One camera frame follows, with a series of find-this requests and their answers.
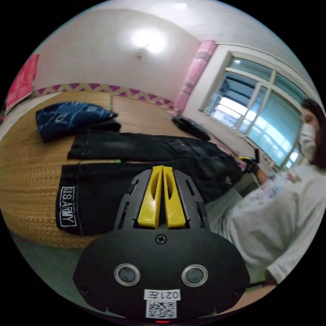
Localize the bed with woven mat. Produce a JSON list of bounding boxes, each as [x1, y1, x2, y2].
[[0, 90, 258, 251]]

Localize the black jeans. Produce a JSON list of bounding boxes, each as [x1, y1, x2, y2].
[[55, 131, 246, 236]]

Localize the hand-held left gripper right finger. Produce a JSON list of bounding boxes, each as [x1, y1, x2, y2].
[[163, 166, 186, 228]]

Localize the window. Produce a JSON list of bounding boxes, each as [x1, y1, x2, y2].
[[199, 50, 314, 169]]

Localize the pile of clothes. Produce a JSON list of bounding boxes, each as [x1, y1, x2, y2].
[[35, 102, 122, 143]]

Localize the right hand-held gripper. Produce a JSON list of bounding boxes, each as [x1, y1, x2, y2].
[[239, 156, 260, 175]]

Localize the person's body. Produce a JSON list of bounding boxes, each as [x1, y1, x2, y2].
[[205, 97, 326, 290]]

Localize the person's right hand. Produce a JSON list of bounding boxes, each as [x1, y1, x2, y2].
[[254, 168, 268, 186]]

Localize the black garment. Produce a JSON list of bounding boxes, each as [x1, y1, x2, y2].
[[171, 115, 211, 141]]

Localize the pink curtain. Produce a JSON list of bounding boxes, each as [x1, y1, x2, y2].
[[174, 40, 217, 113]]

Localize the person's left forearm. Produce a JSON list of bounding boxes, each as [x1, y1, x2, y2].
[[245, 267, 280, 304]]

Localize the red hanging cloth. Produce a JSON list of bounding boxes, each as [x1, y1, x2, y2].
[[4, 54, 40, 110]]

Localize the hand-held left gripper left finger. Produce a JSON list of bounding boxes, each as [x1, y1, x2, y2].
[[137, 165, 164, 228]]

